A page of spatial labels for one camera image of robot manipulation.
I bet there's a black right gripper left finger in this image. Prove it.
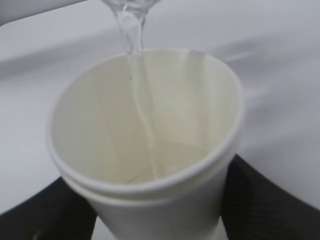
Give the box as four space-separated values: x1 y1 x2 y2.
0 178 97 240

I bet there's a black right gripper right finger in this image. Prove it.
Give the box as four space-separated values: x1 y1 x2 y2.
220 155 320 240

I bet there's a white paper cup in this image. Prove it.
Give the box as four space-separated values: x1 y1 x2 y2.
47 49 245 240

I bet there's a clear green-label water bottle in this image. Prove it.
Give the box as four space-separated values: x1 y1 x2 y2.
103 0 158 56

